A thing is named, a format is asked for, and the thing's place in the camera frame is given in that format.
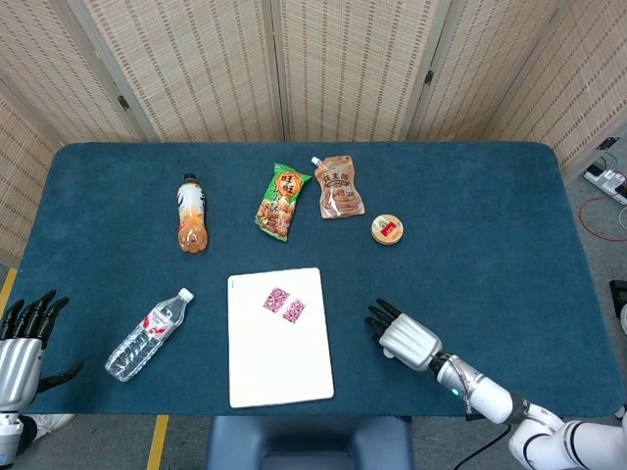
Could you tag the blue padded robot base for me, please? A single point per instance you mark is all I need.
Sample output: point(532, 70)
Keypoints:
point(235, 440)

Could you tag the pink patterned card packet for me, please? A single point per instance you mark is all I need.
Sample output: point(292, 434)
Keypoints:
point(276, 299)

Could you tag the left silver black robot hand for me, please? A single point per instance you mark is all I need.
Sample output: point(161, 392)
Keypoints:
point(17, 362)

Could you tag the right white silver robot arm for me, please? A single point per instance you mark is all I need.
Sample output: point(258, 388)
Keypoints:
point(490, 391)

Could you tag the blue table cloth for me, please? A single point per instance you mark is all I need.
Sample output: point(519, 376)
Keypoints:
point(490, 245)

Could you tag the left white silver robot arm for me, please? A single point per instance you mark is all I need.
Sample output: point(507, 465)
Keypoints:
point(10, 436)

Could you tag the white rectangular board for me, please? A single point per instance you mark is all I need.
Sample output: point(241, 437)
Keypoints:
point(279, 362)

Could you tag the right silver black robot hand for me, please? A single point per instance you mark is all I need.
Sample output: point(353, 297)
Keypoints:
point(411, 340)

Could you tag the dark metal screen hinge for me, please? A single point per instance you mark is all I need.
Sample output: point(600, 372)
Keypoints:
point(122, 102)
point(429, 77)

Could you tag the white shoe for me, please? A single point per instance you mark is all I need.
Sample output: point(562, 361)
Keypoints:
point(49, 423)

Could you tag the woven folding screen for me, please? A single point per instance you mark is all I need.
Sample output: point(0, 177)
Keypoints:
point(196, 73)

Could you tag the brown spout pouch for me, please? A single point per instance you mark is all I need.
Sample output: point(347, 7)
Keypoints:
point(340, 196)

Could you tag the round gold tin red label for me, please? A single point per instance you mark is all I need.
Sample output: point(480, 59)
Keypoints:
point(388, 228)

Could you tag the green snack bag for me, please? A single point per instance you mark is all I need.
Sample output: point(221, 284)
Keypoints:
point(279, 205)

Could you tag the orange drink bottle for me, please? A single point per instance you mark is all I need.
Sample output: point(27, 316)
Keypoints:
point(192, 230)

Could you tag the clear water bottle red label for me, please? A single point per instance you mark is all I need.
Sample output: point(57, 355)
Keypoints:
point(142, 338)

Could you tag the white power strip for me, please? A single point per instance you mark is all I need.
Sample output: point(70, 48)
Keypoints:
point(605, 181)

